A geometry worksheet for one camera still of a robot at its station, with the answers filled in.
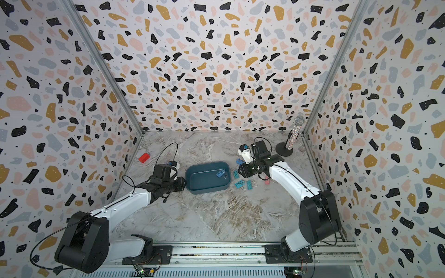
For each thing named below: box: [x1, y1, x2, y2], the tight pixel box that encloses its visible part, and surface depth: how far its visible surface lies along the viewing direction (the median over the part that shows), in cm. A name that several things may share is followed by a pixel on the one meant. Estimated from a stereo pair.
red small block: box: [137, 152, 151, 164], surface depth 108 cm
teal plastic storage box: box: [185, 161, 232, 195], surface depth 101 cm
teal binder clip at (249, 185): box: [246, 180, 254, 190], surface depth 97 cm
